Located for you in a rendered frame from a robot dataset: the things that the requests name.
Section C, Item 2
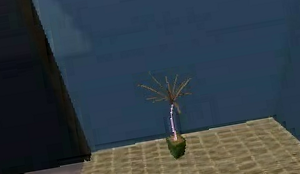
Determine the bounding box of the black tall cabinet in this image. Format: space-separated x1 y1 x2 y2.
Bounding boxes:
0 0 94 174

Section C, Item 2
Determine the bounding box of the brown houseplant in green pot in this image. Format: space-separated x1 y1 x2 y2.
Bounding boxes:
136 64 205 165

